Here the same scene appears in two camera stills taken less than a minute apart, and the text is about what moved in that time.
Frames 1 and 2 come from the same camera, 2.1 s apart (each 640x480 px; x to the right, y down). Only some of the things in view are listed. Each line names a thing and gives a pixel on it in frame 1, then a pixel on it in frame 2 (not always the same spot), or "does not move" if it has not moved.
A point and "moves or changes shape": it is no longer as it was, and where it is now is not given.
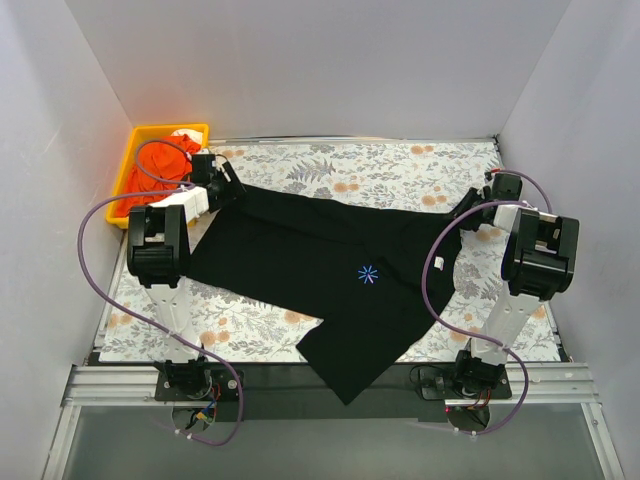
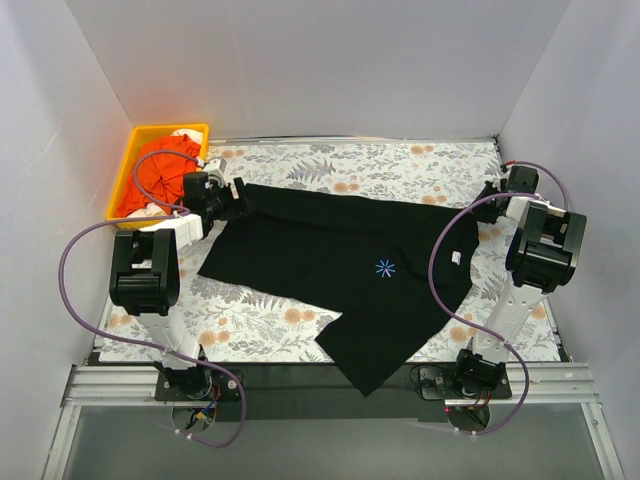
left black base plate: (224, 387) does not move
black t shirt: (371, 278) moves or changes shape
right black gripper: (470, 203) → (486, 203)
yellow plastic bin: (142, 133) does not move
